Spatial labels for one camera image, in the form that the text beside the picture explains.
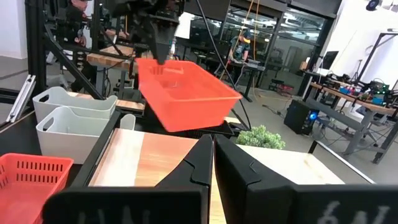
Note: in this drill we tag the person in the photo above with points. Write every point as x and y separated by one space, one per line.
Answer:
76 18
242 46

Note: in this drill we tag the black monitor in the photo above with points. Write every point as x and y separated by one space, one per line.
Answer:
329 59

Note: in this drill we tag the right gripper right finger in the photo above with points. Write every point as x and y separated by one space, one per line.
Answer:
264 202

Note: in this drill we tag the silver aluminium bar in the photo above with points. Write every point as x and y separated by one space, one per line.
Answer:
20 99

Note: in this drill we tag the white plastic basket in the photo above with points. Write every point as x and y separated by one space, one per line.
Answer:
127 123
56 93
71 140

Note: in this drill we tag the green artificial plant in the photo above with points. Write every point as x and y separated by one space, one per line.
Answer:
259 138

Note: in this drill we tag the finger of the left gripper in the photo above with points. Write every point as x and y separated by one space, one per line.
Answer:
169 37
158 37

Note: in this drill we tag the black metal stand frame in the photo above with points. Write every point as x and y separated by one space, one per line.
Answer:
377 46

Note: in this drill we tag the black computer tower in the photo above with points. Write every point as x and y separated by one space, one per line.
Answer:
298 118

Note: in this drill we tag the orange slotted plastic basket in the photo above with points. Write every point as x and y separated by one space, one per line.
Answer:
186 93
28 186

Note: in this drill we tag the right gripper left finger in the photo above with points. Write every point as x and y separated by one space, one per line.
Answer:
186 205

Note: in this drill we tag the black work table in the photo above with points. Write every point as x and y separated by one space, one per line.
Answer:
245 67

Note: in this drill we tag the wooden-top desk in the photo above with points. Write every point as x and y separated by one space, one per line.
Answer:
109 57

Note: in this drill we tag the wooden desk grey legs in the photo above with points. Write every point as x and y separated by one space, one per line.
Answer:
351 99

